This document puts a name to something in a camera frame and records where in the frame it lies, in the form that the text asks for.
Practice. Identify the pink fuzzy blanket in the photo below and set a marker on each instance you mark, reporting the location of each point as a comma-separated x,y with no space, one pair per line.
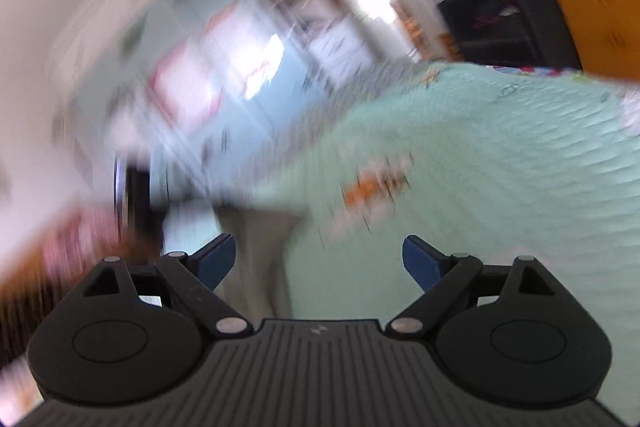
89,235

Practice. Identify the black chair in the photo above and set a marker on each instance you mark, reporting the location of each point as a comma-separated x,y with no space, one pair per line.
511,33

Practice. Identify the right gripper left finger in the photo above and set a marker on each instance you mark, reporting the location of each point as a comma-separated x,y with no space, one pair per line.
193,279

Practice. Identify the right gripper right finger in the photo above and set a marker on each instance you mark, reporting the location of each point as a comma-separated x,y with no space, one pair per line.
445,282

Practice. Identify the grey t-shirt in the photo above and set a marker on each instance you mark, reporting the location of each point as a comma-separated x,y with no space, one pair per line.
256,285

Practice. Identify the white sliding door wardrobe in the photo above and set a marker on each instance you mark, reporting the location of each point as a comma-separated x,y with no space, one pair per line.
192,91

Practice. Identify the mint quilted bee bedspread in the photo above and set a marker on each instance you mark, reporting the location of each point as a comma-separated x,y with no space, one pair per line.
473,159

